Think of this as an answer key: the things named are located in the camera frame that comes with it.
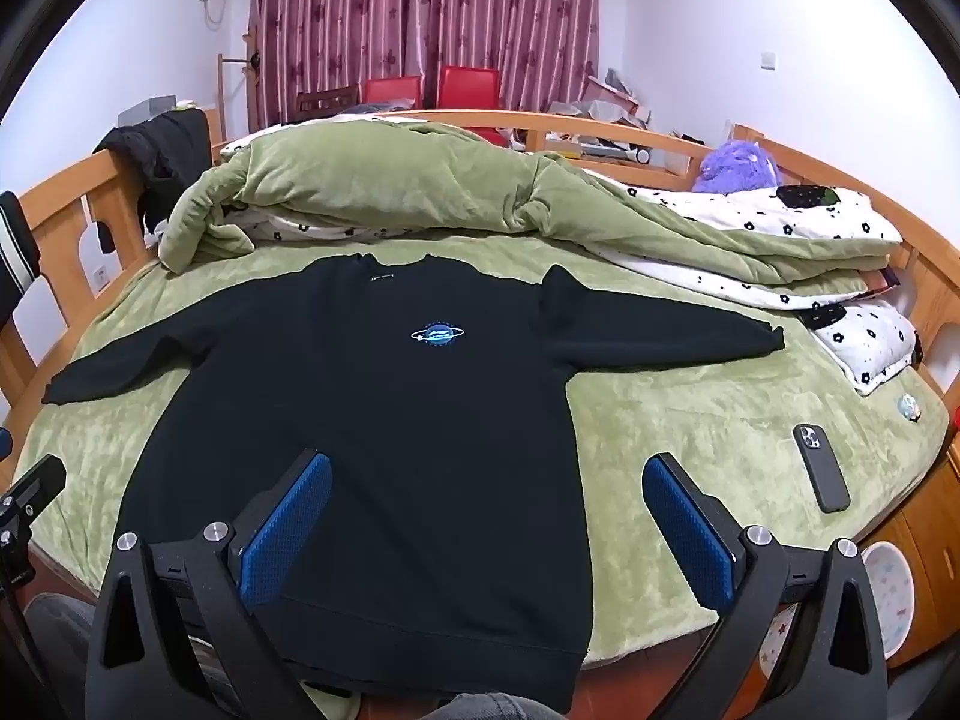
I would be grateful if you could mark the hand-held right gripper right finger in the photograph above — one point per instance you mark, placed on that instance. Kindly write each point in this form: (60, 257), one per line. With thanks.
(686, 532)

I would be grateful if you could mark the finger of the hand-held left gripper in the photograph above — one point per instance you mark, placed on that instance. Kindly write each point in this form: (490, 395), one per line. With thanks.
(37, 481)

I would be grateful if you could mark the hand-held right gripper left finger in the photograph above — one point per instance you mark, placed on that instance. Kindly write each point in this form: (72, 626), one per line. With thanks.
(289, 532)

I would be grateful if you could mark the black sweatshirt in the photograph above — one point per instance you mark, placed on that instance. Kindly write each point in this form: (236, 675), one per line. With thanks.
(375, 427)

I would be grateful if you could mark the green plush bed sheet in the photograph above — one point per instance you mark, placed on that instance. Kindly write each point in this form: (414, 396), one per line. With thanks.
(675, 405)

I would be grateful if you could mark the black smartphone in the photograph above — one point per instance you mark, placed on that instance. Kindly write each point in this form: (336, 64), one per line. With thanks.
(821, 472)

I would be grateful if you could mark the white round patterned plate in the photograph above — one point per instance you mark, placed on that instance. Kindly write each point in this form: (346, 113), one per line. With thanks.
(889, 600)

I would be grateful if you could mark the black white striped cloth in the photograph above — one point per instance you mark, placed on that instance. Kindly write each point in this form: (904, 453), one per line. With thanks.
(15, 240)

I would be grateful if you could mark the wooden cabinet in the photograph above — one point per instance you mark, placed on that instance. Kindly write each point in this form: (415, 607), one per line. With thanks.
(937, 540)

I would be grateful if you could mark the small round badge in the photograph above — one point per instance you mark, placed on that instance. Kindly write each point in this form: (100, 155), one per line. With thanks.
(909, 405)

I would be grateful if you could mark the white flower print pillow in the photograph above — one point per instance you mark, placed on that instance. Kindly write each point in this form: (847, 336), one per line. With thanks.
(870, 345)

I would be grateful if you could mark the black jacket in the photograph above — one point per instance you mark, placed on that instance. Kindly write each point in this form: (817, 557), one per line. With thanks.
(172, 142)

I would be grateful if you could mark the green quilt with flowered lining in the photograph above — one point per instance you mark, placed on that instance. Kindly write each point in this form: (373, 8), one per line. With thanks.
(375, 172)

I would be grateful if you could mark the purple plush toy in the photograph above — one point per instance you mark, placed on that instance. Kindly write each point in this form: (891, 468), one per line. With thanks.
(739, 165)

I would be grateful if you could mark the grey box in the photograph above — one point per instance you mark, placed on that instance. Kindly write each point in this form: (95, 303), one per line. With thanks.
(146, 109)

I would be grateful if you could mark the pile of boxes and papers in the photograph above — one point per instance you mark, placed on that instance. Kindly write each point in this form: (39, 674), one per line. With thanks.
(607, 112)

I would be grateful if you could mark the dark wooden chair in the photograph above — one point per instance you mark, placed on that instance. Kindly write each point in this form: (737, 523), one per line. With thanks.
(322, 101)

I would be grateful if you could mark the wooden coat rack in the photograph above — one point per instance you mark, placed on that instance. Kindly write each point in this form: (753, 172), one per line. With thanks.
(222, 90)

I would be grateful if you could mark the red chair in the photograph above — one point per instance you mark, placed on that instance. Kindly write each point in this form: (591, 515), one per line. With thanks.
(390, 90)
(469, 90)

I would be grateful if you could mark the maroon flower print curtain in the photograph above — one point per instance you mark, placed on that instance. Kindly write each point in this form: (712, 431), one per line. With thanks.
(450, 15)

